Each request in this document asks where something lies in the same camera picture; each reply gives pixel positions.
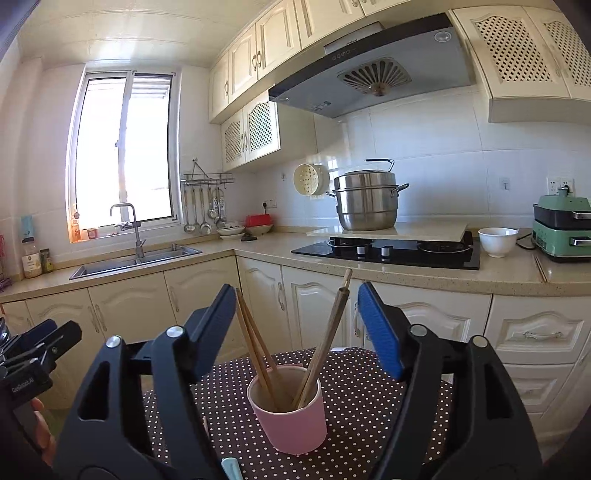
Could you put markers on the hanging steel skimmer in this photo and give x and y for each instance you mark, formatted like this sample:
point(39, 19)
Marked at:
point(206, 228)

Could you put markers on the teal box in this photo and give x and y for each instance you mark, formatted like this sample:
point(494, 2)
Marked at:
point(27, 227)

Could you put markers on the beige stone slab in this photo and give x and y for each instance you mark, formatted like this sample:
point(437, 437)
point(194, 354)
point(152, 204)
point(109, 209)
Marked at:
point(429, 230)

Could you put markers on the stack of white dishes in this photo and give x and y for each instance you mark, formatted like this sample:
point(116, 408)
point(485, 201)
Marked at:
point(231, 230)

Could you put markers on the cream upper kitchen cabinets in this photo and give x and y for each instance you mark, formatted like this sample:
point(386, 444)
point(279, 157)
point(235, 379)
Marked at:
point(272, 41)

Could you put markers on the cream lower kitchen cabinets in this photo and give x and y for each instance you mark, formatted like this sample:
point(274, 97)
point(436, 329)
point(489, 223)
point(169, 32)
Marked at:
point(323, 295)

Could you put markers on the cream kitchen cabinets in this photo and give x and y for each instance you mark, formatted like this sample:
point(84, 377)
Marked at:
point(272, 41)
point(323, 295)

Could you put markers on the wall socket with plug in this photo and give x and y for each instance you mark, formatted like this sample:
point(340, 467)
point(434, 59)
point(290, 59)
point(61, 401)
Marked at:
point(559, 186)

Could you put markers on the black gas stove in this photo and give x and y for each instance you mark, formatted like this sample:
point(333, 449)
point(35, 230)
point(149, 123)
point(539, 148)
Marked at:
point(406, 258)

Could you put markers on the green electric cooker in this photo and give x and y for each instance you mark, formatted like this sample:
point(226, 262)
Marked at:
point(558, 230)

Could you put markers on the orange bottle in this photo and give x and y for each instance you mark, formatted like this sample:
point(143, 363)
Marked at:
point(75, 226)

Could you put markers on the white wall socket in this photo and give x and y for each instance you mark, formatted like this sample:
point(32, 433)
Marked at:
point(269, 203)

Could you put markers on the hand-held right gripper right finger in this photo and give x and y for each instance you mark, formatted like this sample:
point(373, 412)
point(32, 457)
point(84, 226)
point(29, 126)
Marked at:
point(378, 332)

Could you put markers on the hanging steel spoon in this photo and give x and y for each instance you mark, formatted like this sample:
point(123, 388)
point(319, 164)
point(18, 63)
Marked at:
point(212, 213)

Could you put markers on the stainless steel steamer pot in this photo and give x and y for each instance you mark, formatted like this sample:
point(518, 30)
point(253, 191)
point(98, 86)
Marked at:
point(367, 203)

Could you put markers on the hanging kitchen tool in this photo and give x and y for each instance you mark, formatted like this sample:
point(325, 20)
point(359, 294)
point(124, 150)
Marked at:
point(220, 203)

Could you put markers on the grey range hood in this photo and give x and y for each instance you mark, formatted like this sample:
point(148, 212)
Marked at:
point(392, 50)

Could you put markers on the red container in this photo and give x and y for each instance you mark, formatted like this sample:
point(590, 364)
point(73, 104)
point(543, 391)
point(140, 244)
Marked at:
point(258, 220)

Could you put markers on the pink cup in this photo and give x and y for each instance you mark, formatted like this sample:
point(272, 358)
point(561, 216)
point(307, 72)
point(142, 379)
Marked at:
point(295, 434)

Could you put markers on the kitchen window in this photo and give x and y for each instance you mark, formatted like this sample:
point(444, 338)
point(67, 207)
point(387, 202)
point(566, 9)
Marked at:
point(120, 152)

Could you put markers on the small lattice door wall cabinet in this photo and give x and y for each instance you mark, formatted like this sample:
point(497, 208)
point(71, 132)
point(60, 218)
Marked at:
point(258, 129)

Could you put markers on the large jar with white lid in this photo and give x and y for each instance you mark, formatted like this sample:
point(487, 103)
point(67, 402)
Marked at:
point(31, 261)

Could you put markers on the large lattice door wall cabinet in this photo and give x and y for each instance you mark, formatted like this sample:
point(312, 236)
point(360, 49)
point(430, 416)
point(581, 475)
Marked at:
point(512, 50)

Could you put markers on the steel faucet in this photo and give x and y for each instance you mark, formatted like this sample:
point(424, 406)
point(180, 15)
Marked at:
point(138, 240)

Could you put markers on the white wall strainer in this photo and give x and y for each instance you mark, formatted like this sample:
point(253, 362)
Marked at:
point(305, 180)

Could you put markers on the hanging steel ladle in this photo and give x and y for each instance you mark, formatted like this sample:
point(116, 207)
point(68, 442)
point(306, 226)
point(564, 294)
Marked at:
point(189, 228)

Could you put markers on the wall utensil rack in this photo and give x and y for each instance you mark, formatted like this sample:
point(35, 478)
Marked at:
point(207, 177)

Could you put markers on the steel sink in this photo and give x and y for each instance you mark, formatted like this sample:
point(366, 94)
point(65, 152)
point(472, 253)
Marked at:
point(115, 266)

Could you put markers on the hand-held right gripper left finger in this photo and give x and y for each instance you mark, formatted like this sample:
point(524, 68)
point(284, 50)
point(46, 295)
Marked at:
point(221, 314)

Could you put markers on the person's left hand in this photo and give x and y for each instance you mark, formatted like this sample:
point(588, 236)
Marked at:
point(45, 431)

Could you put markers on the white wall hook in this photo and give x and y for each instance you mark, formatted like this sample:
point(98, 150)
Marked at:
point(505, 183)

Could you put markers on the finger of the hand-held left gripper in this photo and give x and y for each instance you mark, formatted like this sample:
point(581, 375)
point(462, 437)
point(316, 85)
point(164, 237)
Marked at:
point(37, 332)
point(62, 344)

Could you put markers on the small dark jar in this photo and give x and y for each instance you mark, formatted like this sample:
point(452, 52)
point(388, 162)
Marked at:
point(46, 262)

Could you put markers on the brown polka dot tablecloth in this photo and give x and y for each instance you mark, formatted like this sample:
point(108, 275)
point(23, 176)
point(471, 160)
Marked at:
point(360, 415)

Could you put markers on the small red jar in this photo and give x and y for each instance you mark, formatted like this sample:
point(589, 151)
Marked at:
point(92, 233)

